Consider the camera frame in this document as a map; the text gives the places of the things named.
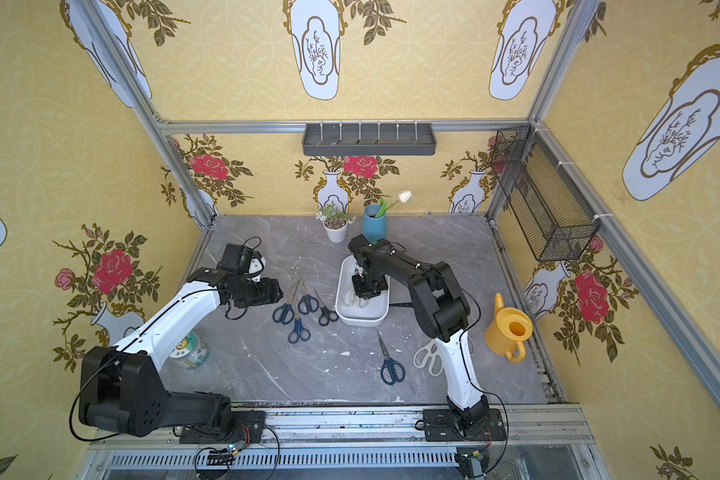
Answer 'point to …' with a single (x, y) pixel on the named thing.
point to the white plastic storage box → (353, 311)
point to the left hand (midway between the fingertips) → (270, 294)
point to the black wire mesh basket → (548, 208)
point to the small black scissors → (326, 314)
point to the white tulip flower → (403, 197)
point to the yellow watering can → (507, 329)
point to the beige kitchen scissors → (350, 297)
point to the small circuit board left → (225, 456)
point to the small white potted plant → (335, 223)
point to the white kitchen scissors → (429, 354)
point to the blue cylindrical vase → (373, 228)
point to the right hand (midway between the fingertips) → (358, 297)
